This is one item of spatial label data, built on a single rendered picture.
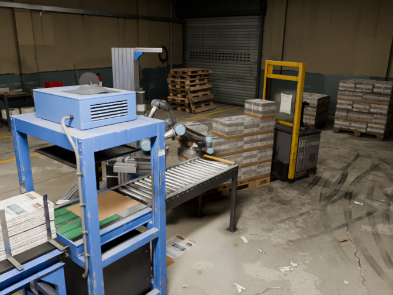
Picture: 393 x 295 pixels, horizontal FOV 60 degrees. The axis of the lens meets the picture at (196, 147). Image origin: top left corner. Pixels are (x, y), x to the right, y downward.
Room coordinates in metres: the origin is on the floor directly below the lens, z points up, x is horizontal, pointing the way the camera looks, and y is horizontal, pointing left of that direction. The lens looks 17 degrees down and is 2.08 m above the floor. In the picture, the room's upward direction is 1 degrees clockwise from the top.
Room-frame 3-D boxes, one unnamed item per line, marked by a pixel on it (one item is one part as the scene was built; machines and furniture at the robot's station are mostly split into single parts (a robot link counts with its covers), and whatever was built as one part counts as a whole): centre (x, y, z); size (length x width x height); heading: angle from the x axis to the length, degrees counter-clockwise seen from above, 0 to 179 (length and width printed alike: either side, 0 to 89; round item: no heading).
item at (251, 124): (4.88, -0.69, 0.95); 0.38 x 0.29 x 0.23; 33
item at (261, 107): (5.04, -0.94, 0.65); 0.39 x 0.30 x 1.29; 33
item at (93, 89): (2.36, 0.73, 1.78); 0.32 x 0.28 x 0.05; 51
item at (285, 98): (5.28, -1.32, 1.28); 0.57 x 0.01 x 0.65; 33
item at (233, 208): (3.56, -0.43, 0.34); 0.06 x 0.06 x 0.68; 51
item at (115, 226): (2.43, 0.81, 0.75); 0.70 x 0.65 x 0.10; 141
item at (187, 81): (11.42, 0.26, 0.65); 1.33 x 0.94 x 1.30; 145
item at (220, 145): (4.65, -0.33, 0.42); 1.17 x 0.39 x 0.83; 123
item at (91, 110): (2.43, 0.81, 1.65); 0.60 x 0.45 x 0.20; 51
